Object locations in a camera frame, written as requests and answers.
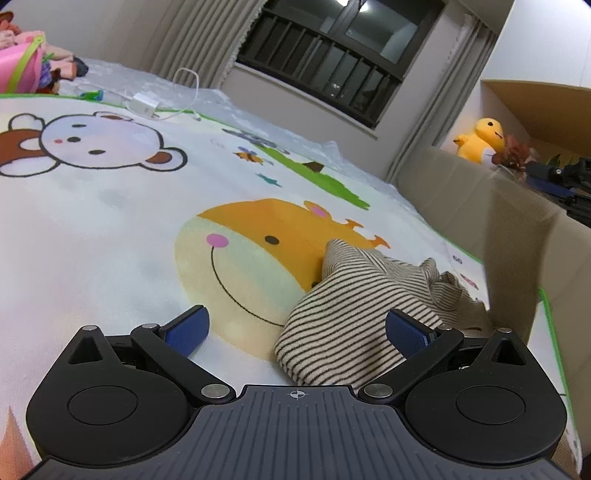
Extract pink toy bag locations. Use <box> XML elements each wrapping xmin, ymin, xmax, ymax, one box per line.
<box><xmin>0</xmin><ymin>30</ymin><xmax>47</xmax><ymax>95</ymax></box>

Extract yellow plush duck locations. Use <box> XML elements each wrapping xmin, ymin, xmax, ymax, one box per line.
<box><xmin>451</xmin><ymin>117</ymin><xmax>508</xmax><ymax>166</ymax></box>

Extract black equipment pile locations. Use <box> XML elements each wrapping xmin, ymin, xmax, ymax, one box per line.
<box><xmin>525</xmin><ymin>157</ymin><xmax>591</xmax><ymax>228</ymax></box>

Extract pile of dolls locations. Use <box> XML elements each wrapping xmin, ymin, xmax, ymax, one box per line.
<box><xmin>0</xmin><ymin>9</ymin><xmax>89</xmax><ymax>93</ymax></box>

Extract red artificial flowers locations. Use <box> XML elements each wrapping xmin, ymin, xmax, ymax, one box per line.
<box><xmin>491</xmin><ymin>136</ymin><xmax>536</xmax><ymax>182</ymax></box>

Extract white charger with cable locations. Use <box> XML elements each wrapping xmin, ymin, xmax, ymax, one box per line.
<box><xmin>76</xmin><ymin>68</ymin><xmax>204</xmax><ymax>123</ymax></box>

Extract window with dark railing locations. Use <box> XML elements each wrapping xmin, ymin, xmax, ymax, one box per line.
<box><xmin>235</xmin><ymin>0</ymin><xmax>447</xmax><ymax>130</ymax></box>

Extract beige striped shirt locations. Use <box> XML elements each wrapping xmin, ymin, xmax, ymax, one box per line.
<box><xmin>274</xmin><ymin>237</ymin><xmax>497</xmax><ymax>388</ymax></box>

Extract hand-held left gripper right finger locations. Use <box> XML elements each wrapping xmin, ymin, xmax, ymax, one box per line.
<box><xmin>358</xmin><ymin>308</ymin><xmax>528</xmax><ymax>407</ymax></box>

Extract wooden wall shelf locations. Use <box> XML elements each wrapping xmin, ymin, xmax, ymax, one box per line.
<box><xmin>480</xmin><ymin>78</ymin><xmax>591</xmax><ymax>168</ymax></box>

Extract cartoon animal printed mat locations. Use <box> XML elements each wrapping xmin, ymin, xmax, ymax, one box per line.
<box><xmin>0</xmin><ymin>92</ymin><xmax>583</xmax><ymax>480</ymax></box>

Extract beige pleated curtain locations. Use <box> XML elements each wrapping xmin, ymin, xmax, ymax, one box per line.
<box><xmin>385</xmin><ymin>16</ymin><xmax>502</xmax><ymax>186</ymax></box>
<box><xmin>95</xmin><ymin>0</ymin><xmax>269</xmax><ymax>91</ymax></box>

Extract white glossy bed sheet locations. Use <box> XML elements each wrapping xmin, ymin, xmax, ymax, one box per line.
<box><xmin>55</xmin><ymin>58</ymin><xmax>399</xmax><ymax>195</ymax></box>

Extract cardboard box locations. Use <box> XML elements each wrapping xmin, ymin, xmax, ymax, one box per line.
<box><xmin>397</xmin><ymin>147</ymin><xmax>591</xmax><ymax>403</ymax></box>

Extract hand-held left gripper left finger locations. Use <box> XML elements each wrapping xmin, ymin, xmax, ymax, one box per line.
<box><xmin>68</xmin><ymin>305</ymin><xmax>235</xmax><ymax>407</ymax></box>

